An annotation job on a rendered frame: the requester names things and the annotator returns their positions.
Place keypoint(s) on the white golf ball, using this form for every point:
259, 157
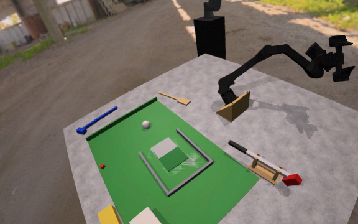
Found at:
146, 125

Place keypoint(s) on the blue putter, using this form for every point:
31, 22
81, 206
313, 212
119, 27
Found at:
83, 130

